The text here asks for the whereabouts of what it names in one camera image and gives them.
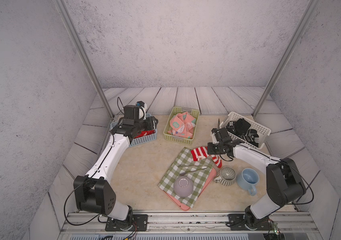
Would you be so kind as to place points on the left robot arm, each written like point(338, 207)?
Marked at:
point(93, 192)

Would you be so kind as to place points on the green plastic basket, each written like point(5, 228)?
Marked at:
point(176, 110)

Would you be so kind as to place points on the front aluminium rail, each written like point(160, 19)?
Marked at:
point(201, 225)

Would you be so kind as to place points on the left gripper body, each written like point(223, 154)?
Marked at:
point(146, 124)

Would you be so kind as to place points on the white plastic basket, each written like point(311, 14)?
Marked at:
point(263, 131)

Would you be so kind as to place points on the striped ceramic mug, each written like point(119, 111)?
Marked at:
point(226, 176)

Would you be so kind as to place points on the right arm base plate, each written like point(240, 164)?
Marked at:
point(239, 223)

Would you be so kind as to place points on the red striped santa sock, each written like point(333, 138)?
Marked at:
point(201, 153)

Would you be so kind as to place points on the left metal frame post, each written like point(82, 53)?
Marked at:
point(70, 27)

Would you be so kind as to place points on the green checkered cloth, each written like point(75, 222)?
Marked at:
point(199, 178)

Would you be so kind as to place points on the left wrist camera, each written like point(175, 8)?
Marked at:
point(142, 107)

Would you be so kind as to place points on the black white striped sock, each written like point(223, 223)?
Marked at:
point(241, 128)

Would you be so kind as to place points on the metal tongs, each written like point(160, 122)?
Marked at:
point(189, 169)

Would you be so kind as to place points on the blue plastic basket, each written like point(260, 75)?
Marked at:
point(139, 141)

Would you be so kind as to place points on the light blue mug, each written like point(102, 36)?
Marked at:
point(247, 180)

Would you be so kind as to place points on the red fluffy sock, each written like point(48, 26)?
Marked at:
point(145, 133)

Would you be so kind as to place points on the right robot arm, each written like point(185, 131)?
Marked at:
point(284, 183)

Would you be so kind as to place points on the pink sock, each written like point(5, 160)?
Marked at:
point(182, 125)

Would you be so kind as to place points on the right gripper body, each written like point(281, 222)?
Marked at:
point(215, 148)

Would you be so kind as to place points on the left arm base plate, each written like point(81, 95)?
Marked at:
point(133, 222)

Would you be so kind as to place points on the grey upturned bowl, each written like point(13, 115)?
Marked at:
point(183, 186)

